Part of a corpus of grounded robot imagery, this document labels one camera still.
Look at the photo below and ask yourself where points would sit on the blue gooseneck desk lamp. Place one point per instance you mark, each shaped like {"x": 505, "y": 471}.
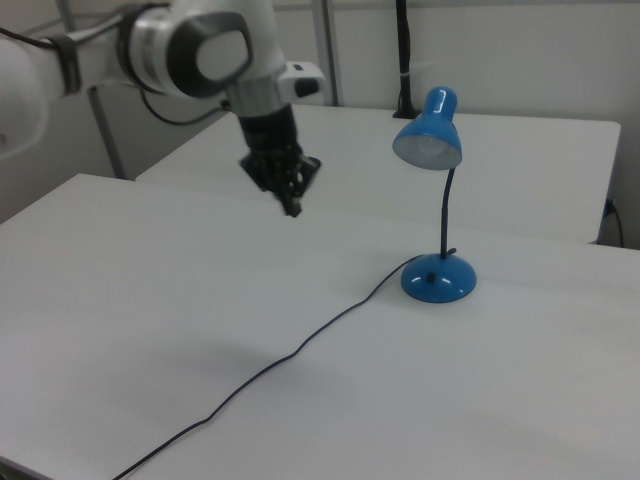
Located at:
{"x": 438, "y": 285}

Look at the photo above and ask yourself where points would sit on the black pole with base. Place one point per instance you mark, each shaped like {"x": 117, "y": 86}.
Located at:
{"x": 404, "y": 55}

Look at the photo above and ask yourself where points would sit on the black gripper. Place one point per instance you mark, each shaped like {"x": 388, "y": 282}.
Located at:
{"x": 270, "y": 145}

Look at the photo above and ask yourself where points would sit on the grey metal partition post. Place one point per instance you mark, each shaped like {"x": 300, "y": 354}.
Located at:
{"x": 326, "y": 50}

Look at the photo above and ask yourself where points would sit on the slanted grey metal frame post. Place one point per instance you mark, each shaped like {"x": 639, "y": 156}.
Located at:
{"x": 104, "y": 135}

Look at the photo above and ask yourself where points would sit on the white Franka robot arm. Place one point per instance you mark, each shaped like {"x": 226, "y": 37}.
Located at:
{"x": 150, "y": 45}

